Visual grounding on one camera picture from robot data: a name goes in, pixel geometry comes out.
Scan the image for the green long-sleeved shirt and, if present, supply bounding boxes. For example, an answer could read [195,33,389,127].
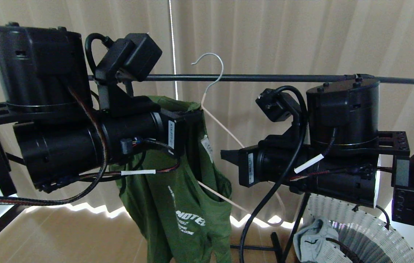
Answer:
[110,95,234,263]

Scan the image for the black clothes rack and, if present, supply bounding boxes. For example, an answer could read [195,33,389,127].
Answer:
[88,73,414,263]

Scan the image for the white laundry basket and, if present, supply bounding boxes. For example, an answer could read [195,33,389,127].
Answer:
[295,194,414,263]

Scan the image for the pink clothes hanger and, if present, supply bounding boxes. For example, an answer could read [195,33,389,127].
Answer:
[191,53,287,228]

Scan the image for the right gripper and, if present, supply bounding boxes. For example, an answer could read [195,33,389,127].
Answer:
[238,144,381,209]

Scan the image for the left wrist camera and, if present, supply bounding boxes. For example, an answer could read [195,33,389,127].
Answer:
[96,33,163,114]

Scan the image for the beige curtain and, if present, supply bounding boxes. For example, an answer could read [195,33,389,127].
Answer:
[0,0,414,227]

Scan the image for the pale grey shorts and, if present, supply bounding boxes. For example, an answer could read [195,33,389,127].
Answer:
[294,217,341,263]

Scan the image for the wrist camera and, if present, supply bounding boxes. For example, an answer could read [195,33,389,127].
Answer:
[255,88,302,148]
[96,33,163,114]

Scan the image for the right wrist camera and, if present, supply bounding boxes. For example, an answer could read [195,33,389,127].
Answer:
[255,88,302,148]

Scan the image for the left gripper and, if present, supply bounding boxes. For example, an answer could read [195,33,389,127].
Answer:
[14,107,203,192]

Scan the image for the black cable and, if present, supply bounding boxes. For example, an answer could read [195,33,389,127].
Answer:
[239,85,309,263]
[84,33,114,75]

